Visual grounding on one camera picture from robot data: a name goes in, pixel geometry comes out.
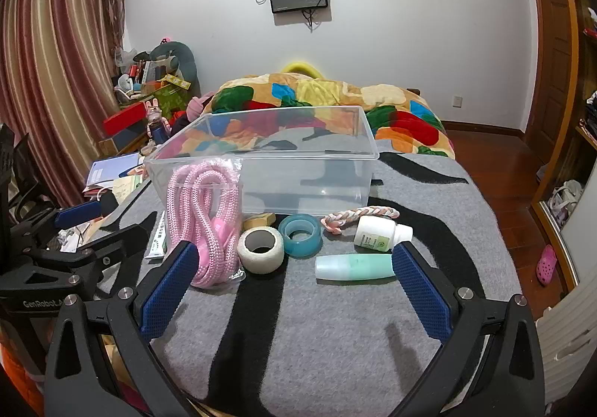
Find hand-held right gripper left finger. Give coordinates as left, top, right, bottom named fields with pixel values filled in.
left=44, top=240, right=206, bottom=417

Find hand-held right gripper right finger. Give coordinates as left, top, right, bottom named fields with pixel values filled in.
left=391, top=240, right=546, bottom=417

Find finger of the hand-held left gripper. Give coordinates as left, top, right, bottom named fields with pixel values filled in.
left=28, top=211, right=158, bottom=301
left=9, top=200, right=103, bottom=254

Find white green flat packet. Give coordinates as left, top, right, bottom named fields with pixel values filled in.
left=144, top=211, right=169, bottom=261

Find cream paper booklet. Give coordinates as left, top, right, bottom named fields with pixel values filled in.
left=112, top=175, right=150, bottom=203

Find blue notebook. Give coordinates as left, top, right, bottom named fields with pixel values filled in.
left=86, top=153, right=143, bottom=194

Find mint green tube bottle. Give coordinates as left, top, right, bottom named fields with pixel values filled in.
left=315, top=253, right=397, bottom=281

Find orange cloth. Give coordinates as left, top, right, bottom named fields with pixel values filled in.
left=0, top=328, right=47, bottom=413

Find small white bottle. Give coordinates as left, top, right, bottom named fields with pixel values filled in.
left=353, top=216, right=414, bottom=253

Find pink white braided band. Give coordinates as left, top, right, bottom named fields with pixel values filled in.
left=320, top=206, right=400, bottom=233

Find white tape roll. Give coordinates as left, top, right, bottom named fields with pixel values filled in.
left=237, top=225, right=285, bottom=275

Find grey black striped blanket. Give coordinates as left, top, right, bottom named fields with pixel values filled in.
left=93, top=128, right=523, bottom=417

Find red long box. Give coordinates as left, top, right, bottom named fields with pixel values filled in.
left=103, top=100, right=152, bottom=136

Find small tan tape roll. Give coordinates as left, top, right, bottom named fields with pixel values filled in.
left=243, top=213, right=276, bottom=231

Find blue bottle with bunny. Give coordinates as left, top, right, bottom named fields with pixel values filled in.
left=146, top=100, right=171, bottom=144

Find teal tape roll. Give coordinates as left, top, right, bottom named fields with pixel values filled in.
left=278, top=214, right=322, bottom=258

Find pink clog shoe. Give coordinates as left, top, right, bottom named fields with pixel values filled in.
left=535, top=244, right=558, bottom=287

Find green yellow cardboard box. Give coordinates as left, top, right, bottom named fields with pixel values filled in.
left=140, top=76, right=193, bottom=112

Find pink knitted hat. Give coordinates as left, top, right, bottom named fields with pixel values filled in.
left=187, top=91, right=216, bottom=119

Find white slatted panel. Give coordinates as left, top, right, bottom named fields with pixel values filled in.
left=534, top=277, right=597, bottom=406

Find clear plastic storage box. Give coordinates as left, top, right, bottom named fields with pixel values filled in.
left=144, top=105, right=379, bottom=217

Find pink beige striped curtain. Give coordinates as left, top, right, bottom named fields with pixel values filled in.
left=0, top=0, right=136, bottom=208

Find white handbag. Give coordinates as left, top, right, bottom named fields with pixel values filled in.
left=548, top=180, right=584, bottom=228

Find grey plush shark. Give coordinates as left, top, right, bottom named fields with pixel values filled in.
left=133, top=41, right=200, bottom=93

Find colourful patchwork quilt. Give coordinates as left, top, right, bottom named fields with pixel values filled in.
left=205, top=72, right=455, bottom=159

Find yellow pillow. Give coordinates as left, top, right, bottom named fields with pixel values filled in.
left=281, top=62, right=325, bottom=78

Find brown wooden door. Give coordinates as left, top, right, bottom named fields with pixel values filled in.
left=522, top=0, right=584, bottom=166

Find pink rope in clear bag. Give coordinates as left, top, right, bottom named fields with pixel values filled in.
left=165, top=160, right=248, bottom=289

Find black monitor cables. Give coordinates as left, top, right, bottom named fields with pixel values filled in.
left=301, top=9, right=323, bottom=32

